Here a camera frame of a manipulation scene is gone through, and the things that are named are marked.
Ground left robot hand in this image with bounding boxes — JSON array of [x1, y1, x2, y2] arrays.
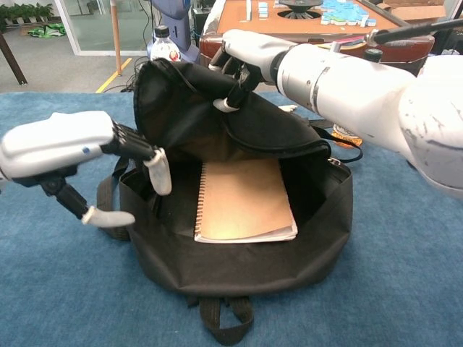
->
[[0, 111, 173, 228]]

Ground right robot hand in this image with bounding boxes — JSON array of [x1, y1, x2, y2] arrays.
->
[[208, 28, 300, 113]]

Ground brown spiral notebook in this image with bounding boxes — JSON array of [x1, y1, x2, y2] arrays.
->
[[194, 158, 299, 244]]

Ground black fabric backpack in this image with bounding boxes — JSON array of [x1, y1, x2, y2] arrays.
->
[[95, 57, 365, 346]]

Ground green plastic wrapper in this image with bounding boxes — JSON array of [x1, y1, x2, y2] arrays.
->
[[27, 22, 67, 38]]

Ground brown mahjong table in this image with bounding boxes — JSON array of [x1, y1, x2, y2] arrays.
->
[[198, 0, 435, 66]]

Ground black mahjong table dome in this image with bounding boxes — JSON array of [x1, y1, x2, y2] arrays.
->
[[277, 0, 323, 20]]

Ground blue machine stand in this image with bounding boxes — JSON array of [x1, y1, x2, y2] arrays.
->
[[146, 0, 203, 66]]

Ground dark table leg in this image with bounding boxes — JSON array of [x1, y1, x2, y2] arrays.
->
[[0, 31, 28, 86]]

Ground pink drink bottle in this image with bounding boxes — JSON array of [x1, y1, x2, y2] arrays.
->
[[150, 25, 182, 62]]

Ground blue mahjong tile pile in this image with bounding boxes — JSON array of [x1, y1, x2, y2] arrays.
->
[[320, 0, 377, 28]]

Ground wooden pole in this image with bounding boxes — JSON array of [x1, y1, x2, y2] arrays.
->
[[109, 0, 123, 77]]

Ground brown tea bottle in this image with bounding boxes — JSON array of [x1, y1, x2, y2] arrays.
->
[[332, 48, 384, 145]]

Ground potted green plants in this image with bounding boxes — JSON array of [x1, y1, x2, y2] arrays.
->
[[0, 2, 54, 26]]

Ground cardboard box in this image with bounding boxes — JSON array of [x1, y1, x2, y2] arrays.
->
[[375, 0, 448, 23]]

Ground tangled black floor cables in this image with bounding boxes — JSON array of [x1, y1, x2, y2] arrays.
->
[[121, 56, 153, 93]]

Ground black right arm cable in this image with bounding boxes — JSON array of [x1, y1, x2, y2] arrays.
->
[[365, 17, 463, 46]]

